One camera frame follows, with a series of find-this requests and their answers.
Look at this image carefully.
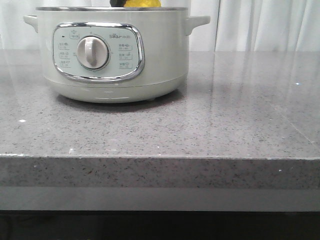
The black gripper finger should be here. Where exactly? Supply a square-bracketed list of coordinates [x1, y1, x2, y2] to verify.
[109, 0, 126, 8]

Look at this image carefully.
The white curtain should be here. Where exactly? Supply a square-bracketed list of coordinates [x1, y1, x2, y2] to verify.
[0, 0, 320, 52]

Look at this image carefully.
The yellow toy corn cob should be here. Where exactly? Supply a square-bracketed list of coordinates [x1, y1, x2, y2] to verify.
[124, 0, 162, 8]

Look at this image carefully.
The pale green electric pot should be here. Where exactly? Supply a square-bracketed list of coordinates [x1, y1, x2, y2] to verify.
[23, 6, 211, 103]

